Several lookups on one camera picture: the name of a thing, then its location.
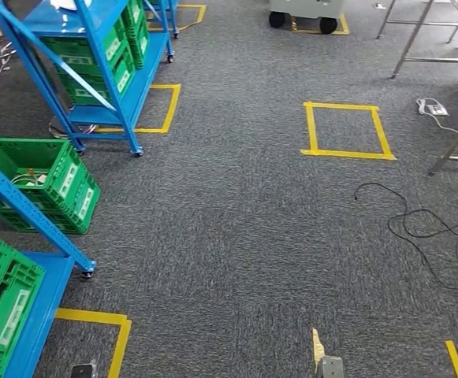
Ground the white wire bundle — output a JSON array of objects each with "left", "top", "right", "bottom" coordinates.
[{"left": 11, "top": 169, "right": 48, "bottom": 187}]

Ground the long white floor cable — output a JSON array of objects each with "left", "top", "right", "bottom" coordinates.
[{"left": 415, "top": 97, "right": 458, "bottom": 148}]

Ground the yellow floor tape strip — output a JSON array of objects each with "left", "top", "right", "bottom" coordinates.
[{"left": 444, "top": 339, "right": 458, "bottom": 378}]

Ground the green plastic crate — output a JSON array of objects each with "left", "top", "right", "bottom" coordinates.
[
  {"left": 40, "top": 18, "right": 137, "bottom": 109},
  {"left": 120, "top": 0, "right": 150, "bottom": 70},
  {"left": 0, "top": 225, "right": 46, "bottom": 378},
  {"left": 0, "top": 137, "right": 102, "bottom": 236}
]

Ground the chrome stanchion base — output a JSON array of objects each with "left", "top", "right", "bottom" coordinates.
[{"left": 48, "top": 115, "right": 100, "bottom": 140}]

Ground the white wheeled cart robot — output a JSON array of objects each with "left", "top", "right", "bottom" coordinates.
[{"left": 268, "top": 0, "right": 347, "bottom": 36}]

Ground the blue metal shelf rack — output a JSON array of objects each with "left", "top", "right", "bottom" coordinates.
[
  {"left": 0, "top": 0, "right": 175, "bottom": 158},
  {"left": 0, "top": 148, "right": 98, "bottom": 378},
  {"left": 142, "top": 0, "right": 181, "bottom": 41}
]

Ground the worn yellow tape strip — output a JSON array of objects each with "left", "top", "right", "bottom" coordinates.
[{"left": 310, "top": 327, "right": 326, "bottom": 372}]

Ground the black floor cable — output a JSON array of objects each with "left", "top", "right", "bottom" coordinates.
[{"left": 353, "top": 181, "right": 458, "bottom": 291}]

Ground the white plastic part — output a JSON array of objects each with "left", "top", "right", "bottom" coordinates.
[{"left": 50, "top": 0, "right": 95, "bottom": 12}]

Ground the steel table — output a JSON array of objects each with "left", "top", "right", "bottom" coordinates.
[
  {"left": 375, "top": 0, "right": 458, "bottom": 42},
  {"left": 389, "top": 0, "right": 458, "bottom": 179}
]

